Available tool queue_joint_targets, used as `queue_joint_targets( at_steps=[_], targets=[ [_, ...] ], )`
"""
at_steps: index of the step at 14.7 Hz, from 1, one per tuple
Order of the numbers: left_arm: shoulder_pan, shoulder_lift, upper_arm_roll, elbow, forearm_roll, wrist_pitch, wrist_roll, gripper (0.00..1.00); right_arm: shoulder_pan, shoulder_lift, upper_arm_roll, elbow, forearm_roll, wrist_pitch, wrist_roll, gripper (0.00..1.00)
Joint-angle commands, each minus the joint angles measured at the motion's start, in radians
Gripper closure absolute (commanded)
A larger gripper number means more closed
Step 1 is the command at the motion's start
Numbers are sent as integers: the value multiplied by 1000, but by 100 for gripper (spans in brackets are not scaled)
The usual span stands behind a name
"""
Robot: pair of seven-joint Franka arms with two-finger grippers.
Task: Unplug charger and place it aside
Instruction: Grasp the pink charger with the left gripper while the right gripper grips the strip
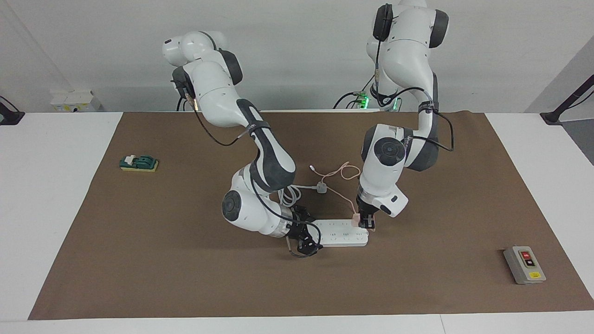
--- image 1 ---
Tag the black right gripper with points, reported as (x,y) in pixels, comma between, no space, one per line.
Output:
(297,227)

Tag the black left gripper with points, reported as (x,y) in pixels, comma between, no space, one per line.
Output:
(366,206)

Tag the pink charger adapter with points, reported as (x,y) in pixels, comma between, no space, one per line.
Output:
(355,221)

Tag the white power strip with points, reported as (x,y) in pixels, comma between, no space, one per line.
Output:
(343,235)

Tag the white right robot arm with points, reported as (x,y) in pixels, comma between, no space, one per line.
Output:
(213,93)

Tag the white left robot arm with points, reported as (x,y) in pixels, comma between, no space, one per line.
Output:
(399,55)

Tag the brown paper table mat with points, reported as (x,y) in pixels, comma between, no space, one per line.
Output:
(185,278)

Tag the grey push button box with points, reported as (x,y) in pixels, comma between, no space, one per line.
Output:
(524,266)

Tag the black table clamp stand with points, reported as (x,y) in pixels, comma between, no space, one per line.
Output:
(10,117)
(554,116)

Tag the white background box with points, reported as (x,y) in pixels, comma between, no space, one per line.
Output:
(74,101)

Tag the green knife switch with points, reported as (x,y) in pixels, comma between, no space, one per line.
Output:
(141,162)

